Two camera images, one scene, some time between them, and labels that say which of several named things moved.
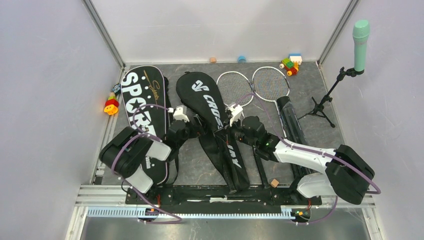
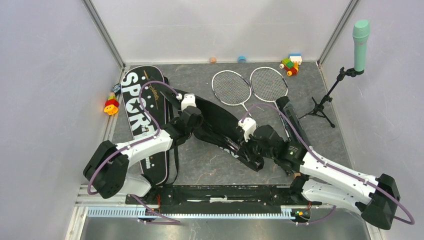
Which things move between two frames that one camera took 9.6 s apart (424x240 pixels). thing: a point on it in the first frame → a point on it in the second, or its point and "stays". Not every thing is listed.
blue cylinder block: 242,59 stays
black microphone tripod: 318,109 stays
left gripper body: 194,131 → 197,126
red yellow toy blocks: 111,105 stays
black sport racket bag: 145,90 stays
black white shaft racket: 271,84 stays
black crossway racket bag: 202,93 → 219,125
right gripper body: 234,133 → 251,149
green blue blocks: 291,64 stays
